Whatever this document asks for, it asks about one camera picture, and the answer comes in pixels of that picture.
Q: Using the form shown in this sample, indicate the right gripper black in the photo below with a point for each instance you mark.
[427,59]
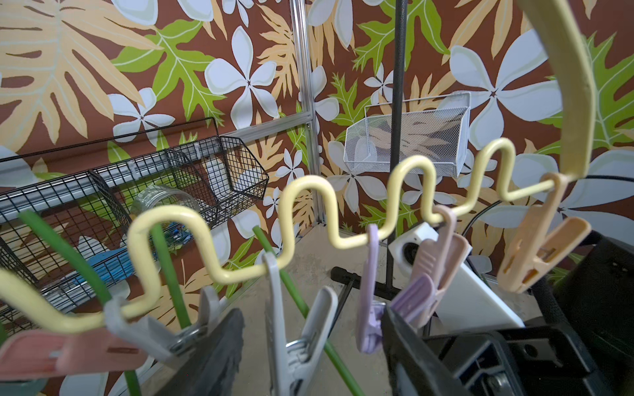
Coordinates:
[581,345]

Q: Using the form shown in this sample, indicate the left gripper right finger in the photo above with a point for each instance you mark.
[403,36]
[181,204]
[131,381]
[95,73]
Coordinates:
[413,368]

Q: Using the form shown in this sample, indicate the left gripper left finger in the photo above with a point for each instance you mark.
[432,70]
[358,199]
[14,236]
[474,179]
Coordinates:
[213,367]

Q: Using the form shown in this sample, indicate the orange tulip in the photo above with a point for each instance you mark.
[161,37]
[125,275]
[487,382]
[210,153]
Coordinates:
[84,275]

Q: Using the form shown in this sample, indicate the black metal clothes rack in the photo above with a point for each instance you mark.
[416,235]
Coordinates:
[350,280]

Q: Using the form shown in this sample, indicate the blue object in basket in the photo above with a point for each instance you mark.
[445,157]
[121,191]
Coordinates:
[111,266]

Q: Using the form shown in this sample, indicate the white mesh basket right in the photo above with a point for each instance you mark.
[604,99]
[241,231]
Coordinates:
[436,127]

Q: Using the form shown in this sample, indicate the black wire wall basket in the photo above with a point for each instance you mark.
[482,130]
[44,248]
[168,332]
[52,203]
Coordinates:
[219,177]

